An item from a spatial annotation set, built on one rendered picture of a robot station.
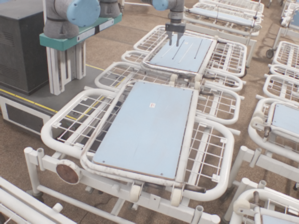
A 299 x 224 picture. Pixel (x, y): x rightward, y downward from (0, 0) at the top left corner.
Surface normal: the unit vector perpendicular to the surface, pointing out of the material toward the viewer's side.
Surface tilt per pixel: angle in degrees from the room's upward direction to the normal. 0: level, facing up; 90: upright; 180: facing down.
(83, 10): 94
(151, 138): 3
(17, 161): 0
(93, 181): 90
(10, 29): 90
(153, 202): 90
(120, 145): 3
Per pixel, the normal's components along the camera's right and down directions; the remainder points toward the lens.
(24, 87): -0.39, 0.49
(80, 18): 0.62, 0.56
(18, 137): 0.11, -0.81
